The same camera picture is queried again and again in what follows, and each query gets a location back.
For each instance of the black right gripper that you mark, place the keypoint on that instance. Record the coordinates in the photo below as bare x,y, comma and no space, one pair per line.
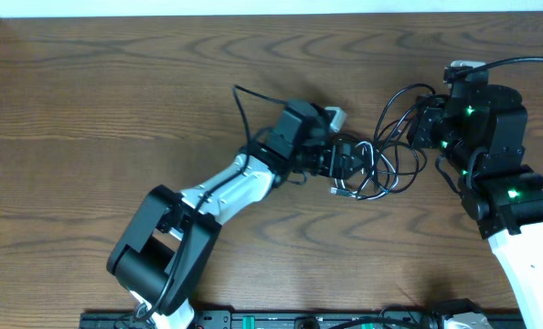
427,116

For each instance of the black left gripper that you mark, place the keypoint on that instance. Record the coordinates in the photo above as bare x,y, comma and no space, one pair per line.
331,155

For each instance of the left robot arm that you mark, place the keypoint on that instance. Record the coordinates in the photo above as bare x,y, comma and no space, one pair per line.
163,252

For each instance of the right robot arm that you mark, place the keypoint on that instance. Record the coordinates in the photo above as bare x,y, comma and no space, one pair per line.
479,128

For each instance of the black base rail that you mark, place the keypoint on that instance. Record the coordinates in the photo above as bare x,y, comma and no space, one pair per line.
393,316

